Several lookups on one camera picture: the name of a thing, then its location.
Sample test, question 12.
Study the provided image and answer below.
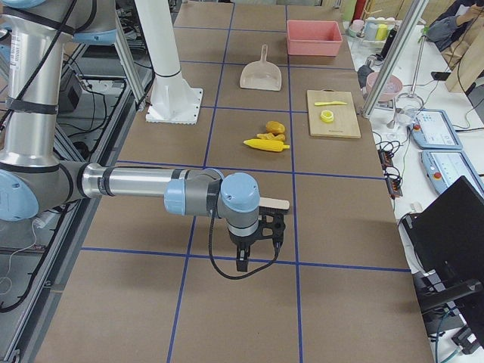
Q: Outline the yellow plastic knife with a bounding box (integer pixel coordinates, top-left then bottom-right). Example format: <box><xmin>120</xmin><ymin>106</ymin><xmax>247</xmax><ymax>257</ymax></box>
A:
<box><xmin>314</xmin><ymin>101</ymin><xmax>348</xmax><ymax>107</ymax></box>

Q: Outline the beige hand brush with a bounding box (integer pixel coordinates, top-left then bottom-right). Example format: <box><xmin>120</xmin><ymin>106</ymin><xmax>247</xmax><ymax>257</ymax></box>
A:
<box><xmin>259</xmin><ymin>197</ymin><xmax>290</xmax><ymax>214</ymax></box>

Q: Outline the lower blue teach pendant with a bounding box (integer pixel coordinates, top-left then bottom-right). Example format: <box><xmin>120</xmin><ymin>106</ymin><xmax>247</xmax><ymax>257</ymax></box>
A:
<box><xmin>420</xmin><ymin>150</ymin><xmax>483</xmax><ymax>196</ymax></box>

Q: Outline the blue teach pendant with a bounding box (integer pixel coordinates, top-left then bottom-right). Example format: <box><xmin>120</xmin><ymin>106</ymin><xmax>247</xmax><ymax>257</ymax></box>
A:
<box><xmin>408</xmin><ymin>109</ymin><xmax>463</xmax><ymax>150</ymax></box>
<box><xmin>420</xmin><ymin>150</ymin><xmax>483</xmax><ymax>196</ymax></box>

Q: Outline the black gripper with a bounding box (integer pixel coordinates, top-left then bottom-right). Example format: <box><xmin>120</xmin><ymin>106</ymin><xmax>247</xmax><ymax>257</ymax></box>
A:
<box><xmin>228</xmin><ymin>228</ymin><xmax>262</xmax><ymax>271</ymax></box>

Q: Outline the black monitor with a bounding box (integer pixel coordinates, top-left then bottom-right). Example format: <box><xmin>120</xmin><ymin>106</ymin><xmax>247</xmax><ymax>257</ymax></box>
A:
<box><xmin>409</xmin><ymin>176</ymin><xmax>483</xmax><ymax>344</ymax></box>

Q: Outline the beige plastic dustpan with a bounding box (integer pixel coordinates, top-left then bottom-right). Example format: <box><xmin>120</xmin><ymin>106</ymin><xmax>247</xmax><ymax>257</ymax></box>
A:
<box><xmin>240</xmin><ymin>44</ymin><xmax>282</xmax><ymax>92</ymax></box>

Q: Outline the brown potato toy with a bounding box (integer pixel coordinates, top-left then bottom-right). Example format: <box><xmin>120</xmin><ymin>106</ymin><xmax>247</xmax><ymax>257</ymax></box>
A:
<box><xmin>265</xmin><ymin>121</ymin><xmax>286</xmax><ymax>135</ymax></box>

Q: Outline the pink bowl on scale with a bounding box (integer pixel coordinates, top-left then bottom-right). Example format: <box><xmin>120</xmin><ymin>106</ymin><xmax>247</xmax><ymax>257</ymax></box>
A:
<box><xmin>366</xmin><ymin>72</ymin><xmax>403</xmax><ymax>102</ymax></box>

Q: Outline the wooden cutting board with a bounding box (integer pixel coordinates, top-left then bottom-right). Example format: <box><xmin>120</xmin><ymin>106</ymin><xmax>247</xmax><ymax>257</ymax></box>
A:
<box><xmin>306</xmin><ymin>90</ymin><xmax>361</xmax><ymax>139</ymax></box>

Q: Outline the yellow lemon slice toy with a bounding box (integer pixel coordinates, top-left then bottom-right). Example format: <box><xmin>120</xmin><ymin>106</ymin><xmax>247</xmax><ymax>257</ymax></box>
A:
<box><xmin>320</xmin><ymin>110</ymin><xmax>334</xmax><ymax>123</ymax></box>

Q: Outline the metal rod stand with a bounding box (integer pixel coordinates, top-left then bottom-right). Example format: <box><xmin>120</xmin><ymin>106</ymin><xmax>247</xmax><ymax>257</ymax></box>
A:
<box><xmin>396</xmin><ymin>28</ymin><xmax>427</xmax><ymax>110</ymax></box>

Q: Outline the pink plastic bin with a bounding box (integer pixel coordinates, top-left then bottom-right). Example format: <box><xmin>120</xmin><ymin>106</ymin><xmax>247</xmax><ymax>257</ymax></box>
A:
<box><xmin>287</xmin><ymin>20</ymin><xmax>343</xmax><ymax>57</ymax></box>

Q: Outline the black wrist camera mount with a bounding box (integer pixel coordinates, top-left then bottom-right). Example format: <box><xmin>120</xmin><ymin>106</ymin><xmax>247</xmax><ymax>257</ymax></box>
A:
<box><xmin>258</xmin><ymin>212</ymin><xmax>286</xmax><ymax>251</ymax></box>

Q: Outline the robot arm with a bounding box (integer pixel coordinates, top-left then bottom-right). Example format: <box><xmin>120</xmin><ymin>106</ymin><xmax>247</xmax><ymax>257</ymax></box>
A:
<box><xmin>1</xmin><ymin>1</ymin><xmax>263</xmax><ymax>279</ymax></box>

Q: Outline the aluminium frame post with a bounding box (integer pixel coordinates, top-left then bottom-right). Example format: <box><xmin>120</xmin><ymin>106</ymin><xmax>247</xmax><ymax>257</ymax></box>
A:
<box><xmin>360</xmin><ymin>0</ymin><xmax>429</xmax><ymax>119</ymax></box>

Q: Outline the orange ginger toy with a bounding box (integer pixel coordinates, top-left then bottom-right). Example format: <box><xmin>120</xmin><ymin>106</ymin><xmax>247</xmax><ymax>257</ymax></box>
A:
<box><xmin>256</xmin><ymin>132</ymin><xmax>286</xmax><ymax>142</ymax></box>

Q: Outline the yellow corn toy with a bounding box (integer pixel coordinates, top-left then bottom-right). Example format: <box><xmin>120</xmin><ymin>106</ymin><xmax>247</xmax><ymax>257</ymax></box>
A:
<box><xmin>243</xmin><ymin>138</ymin><xmax>290</xmax><ymax>153</ymax></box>

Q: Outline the upper blue teach pendant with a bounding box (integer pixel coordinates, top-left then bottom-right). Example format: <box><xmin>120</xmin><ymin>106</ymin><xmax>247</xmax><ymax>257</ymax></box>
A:
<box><xmin>408</xmin><ymin>109</ymin><xmax>463</xmax><ymax>150</ymax></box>

